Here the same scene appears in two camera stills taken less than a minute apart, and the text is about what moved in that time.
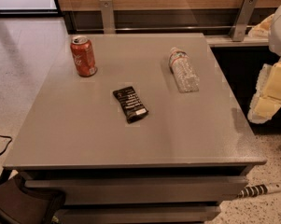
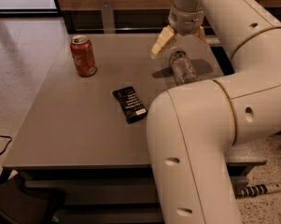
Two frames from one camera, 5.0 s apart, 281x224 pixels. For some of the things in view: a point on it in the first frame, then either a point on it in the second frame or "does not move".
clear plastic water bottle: [187, 77] does not move
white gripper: [280, 32] → [187, 21]
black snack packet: [132, 105] does not move
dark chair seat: [11, 203] does not move
